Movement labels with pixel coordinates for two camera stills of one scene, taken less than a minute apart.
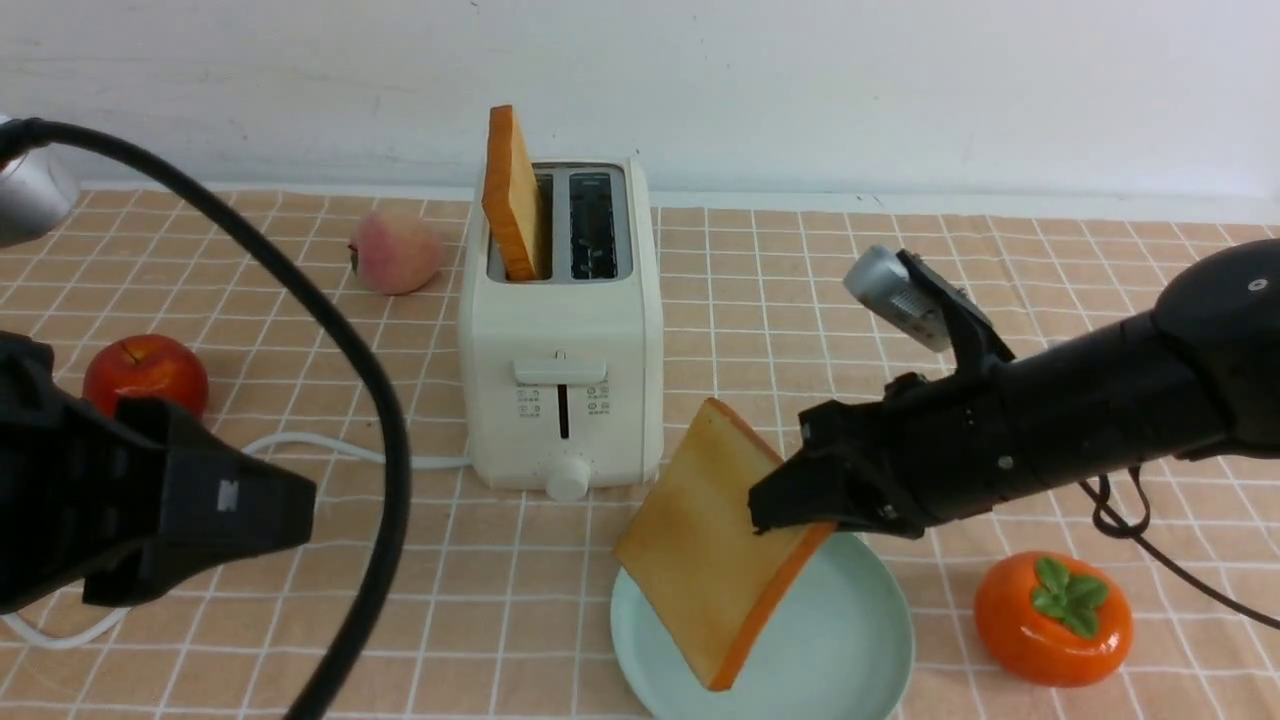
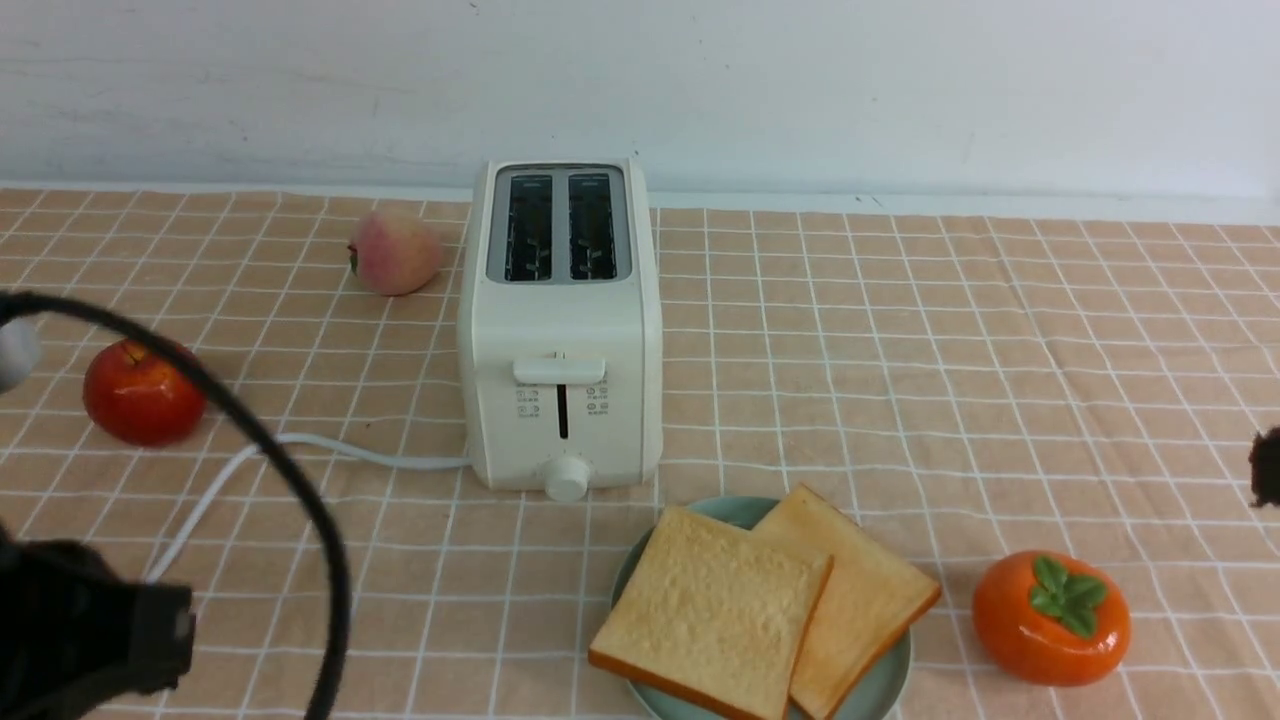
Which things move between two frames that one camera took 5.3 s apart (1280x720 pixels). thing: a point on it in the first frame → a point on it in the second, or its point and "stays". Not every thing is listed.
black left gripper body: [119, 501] → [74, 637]
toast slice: [707, 580] → [871, 597]
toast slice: [510, 195] → [716, 613]
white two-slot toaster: [565, 365] stays
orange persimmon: [1053, 618] stays
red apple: [147, 365] stays
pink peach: [395, 252] stays
